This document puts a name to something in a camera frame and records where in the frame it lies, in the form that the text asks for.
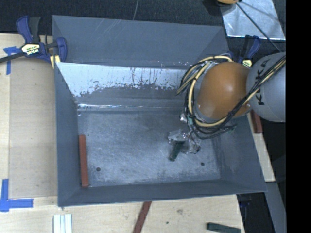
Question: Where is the pale wood board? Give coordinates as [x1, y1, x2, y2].
[8, 56, 59, 199]

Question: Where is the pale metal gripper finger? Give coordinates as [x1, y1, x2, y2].
[168, 129, 188, 142]
[184, 139, 202, 154]

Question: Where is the red-brown flat block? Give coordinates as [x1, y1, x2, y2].
[78, 134, 90, 189]
[250, 110, 264, 134]
[132, 201, 153, 233]

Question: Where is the grey metal bin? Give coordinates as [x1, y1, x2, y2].
[51, 15, 268, 207]

